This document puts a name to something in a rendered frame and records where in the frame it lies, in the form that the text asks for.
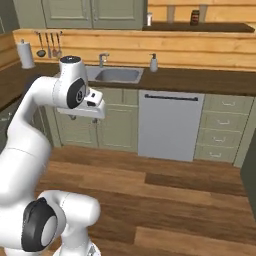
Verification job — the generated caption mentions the dark green corner cupboards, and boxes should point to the dark green corner cupboards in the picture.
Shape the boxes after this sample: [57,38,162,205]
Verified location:
[0,98,63,152]

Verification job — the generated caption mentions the dark wooden shelf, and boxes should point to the dark wooden shelf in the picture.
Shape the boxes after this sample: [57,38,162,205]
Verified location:
[142,21,256,34]

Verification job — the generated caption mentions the green drawer stack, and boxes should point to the green drawer stack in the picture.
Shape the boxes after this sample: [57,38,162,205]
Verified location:
[193,93,256,165]

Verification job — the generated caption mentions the steel tap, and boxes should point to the steel tap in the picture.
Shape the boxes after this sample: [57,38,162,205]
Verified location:
[98,51,111,69]

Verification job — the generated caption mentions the hanging dark ladle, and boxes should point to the hanging dark ladle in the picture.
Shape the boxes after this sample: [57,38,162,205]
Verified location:
[36,32,47,58]

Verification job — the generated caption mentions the white paper towel roll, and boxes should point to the white paper towel roll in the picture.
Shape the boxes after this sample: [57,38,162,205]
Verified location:
[16,38,37,70]

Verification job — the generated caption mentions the metal utensil rail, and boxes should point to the metal utensil rail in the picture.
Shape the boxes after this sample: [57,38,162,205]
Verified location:
[33,30,64,36]

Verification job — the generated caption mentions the green wall cupboards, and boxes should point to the green wall cupboards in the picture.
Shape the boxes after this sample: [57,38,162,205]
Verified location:
[12,0,148,31]

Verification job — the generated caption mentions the green sink cupboards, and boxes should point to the green sink cupboards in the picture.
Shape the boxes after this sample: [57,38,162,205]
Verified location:
[53,86,140,154]

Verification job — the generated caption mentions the white soap dispenser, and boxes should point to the white soap dispenser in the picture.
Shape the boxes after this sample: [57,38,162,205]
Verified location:
[149,52,159,74]

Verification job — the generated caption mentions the white shaker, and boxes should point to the white shaker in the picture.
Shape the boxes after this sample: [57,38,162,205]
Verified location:
[145,12,154,27]

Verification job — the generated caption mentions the steel sink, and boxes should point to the steel sink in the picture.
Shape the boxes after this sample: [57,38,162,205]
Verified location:
[85,65,145,85]

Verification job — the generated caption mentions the dark jar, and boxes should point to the dark jar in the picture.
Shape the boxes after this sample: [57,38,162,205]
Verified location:
[189,9,201,27]

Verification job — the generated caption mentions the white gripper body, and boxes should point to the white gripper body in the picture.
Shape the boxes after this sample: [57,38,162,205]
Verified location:
[56,100,107,121]

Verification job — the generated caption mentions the white dishwasher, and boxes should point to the white dishwasher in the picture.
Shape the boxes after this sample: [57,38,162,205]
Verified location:
[137,88,206,163]

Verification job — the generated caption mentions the dark green tall cabinet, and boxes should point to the dark green tall cabinet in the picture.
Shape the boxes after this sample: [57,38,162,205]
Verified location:
[239,128,256,223]

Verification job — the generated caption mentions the hanging metal spatula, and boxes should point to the hanging metal spatula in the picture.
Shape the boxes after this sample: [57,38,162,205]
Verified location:
[45,32,53,60]

